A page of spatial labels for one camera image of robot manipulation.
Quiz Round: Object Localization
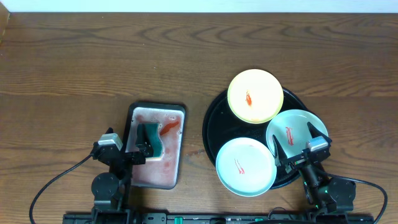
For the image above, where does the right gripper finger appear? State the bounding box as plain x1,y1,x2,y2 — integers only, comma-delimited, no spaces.
307,122,329,139
272,135,289,166

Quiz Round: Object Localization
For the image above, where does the green yellow sponge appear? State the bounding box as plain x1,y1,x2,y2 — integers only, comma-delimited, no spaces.
147,123,163,159

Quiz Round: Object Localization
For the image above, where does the light blue plate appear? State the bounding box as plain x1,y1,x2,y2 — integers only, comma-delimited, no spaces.
215,138,277,197
266,110,328,158

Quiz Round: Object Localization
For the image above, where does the light blue plate front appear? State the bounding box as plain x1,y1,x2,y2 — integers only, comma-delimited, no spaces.
215,138,277,197

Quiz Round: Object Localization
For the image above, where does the yellow plate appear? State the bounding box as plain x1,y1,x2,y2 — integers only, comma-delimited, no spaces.
227,69,284,124

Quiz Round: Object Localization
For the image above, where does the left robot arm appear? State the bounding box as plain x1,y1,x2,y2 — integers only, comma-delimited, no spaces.
90,124,154,224

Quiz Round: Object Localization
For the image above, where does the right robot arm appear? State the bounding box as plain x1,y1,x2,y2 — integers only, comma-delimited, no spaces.
272,122,356,223

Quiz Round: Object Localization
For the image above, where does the rectangular black soapy tray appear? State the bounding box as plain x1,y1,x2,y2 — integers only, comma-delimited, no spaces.
123,102,185,190

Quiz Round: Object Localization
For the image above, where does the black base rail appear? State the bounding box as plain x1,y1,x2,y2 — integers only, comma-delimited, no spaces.
62,212,374,224

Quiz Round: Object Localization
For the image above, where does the right black cable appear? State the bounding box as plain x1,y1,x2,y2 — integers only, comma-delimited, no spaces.
323,169,389,224

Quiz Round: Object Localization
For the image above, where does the black cable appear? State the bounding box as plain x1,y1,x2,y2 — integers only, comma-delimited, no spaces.
323,169,389,224
29,154,94,224

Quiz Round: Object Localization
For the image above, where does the left black cable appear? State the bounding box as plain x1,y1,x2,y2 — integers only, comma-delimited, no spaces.
29,154,94,224

